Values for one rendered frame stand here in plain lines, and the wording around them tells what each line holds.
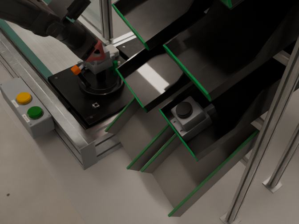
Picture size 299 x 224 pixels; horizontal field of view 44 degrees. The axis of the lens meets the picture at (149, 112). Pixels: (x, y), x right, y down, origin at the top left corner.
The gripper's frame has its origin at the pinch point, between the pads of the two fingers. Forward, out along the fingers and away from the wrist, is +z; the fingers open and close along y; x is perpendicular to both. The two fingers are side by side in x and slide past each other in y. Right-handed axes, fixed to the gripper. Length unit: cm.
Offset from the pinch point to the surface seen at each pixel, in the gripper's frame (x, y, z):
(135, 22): -11.5, -26.0, -24.8
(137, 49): -7.5, 6.4, 20.6
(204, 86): -10, -46, -25
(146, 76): -4.7, -26.2, -11.5
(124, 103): 6.6, -11.1, 9.8
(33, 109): 23.7, 2.3, -4.0
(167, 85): -6.2, -31.7, -11.5
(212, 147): -3, -49, -13
